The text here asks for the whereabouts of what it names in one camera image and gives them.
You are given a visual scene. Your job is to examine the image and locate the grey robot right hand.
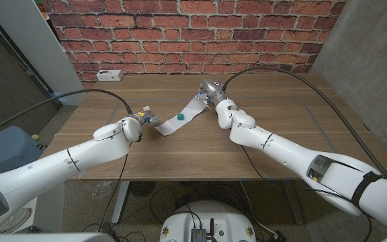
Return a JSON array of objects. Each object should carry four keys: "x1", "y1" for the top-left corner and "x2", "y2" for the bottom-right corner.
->
[{"x1": 196, "y1": 79, "x2": 230, "y2": 108}]

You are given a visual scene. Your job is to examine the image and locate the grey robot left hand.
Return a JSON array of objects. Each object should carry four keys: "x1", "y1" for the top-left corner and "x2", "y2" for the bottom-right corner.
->
[{"x1": 131, "y1": 106, "x2": 163, "y2": 128}]

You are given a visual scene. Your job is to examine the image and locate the white cloth strip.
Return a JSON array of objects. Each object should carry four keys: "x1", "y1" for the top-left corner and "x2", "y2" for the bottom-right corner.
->
[{"x1": 155, "y1": 95, "x2": 210, "y2": 137}]

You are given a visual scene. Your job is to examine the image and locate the white power strip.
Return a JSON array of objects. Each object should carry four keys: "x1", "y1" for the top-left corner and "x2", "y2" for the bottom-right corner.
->
[{"x1": 95, "y1": 69, "x2": 124, "y2": 83}]

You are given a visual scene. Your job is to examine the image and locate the red brick printed backdrop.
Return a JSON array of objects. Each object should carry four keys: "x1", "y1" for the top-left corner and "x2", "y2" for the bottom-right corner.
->
[{"x1": 42, "y1": 0, "x2": 347, "y2": 91}]

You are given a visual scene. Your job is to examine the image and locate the black round fan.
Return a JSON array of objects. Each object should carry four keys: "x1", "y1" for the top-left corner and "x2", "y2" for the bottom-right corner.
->
[{"x1": 128, "y1": 181, "x2": 157, "y2": 198}]

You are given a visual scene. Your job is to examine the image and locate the white table leg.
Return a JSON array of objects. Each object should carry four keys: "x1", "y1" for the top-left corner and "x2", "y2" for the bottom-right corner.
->
[{"x1": 111, "y1": 180, "x2": 130, "y2": 225}]

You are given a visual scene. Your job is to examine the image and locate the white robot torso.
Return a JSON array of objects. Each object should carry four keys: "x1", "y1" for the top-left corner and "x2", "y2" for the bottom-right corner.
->
[{"x1": 159, "y1": 200, "x2": 257, "y2": 242}]

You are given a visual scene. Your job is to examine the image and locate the grey electronics box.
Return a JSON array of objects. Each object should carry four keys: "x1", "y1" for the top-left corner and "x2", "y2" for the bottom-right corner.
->
[{"x1": 189, "y1": 227, "x2": 208, "y2": 242}]

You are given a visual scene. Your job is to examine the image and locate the grey table leg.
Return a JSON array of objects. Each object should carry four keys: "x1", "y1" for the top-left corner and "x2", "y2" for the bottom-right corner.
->
[{"x1": 284, "y1": 183, "x2": 305, "y2": 225}]

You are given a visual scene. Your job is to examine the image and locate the dark grey door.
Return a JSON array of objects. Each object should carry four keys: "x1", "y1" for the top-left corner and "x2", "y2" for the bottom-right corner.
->
[{"x1": 0, "y1": 6, "x2": 62, "y2": 145}]

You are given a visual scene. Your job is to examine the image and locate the blue grey storage bin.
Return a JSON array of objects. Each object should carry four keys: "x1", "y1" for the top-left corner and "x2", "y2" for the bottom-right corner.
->
[{"x1": 0, "y1": 126, "x2": 45, "y2": 179}]

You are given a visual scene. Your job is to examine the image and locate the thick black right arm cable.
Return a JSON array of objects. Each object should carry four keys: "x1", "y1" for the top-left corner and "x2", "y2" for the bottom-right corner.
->
[{"x1": 222, "y1": 66, "x2": 387, "y2": 182}]

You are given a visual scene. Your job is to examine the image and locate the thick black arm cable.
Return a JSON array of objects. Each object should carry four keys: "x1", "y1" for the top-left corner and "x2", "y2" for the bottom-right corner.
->
[
  {"x1": 222, "y1": 66, "x2": 387, "y2": 182},
  {"x1": 0, "y1": 88, "x2": 134, "y2": 140}
]

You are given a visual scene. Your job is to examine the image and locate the thin black left wrist cable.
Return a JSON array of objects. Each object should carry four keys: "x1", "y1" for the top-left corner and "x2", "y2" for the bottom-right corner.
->
[{"x1": 97, "y1": 153, "x2": 129, "y2": 233}]

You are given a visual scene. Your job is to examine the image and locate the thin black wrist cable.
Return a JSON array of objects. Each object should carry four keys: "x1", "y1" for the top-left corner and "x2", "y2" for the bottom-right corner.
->
[
  {"x1": 240, "y1": 146, "x2": 372, "y2": 242},
  {"x1": 97, "y1": 153, "x2": 129, "y2": 233}
]

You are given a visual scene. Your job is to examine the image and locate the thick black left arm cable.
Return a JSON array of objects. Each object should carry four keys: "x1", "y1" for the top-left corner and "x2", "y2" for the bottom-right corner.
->
[{"x1": 0, "y1": 88, "x2": 134, "y2": 140}]

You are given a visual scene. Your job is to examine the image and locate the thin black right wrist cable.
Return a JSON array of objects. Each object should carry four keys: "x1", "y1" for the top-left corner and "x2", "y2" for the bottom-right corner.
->
[{"x1": 240, "y1": 146, "x2": 372, "y2": 242}]

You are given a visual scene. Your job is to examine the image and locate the white wall panel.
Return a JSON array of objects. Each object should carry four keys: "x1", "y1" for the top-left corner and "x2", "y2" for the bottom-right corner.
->
[{"x1": 0, "y1": 0, "x2": 87, "y2": 107}]

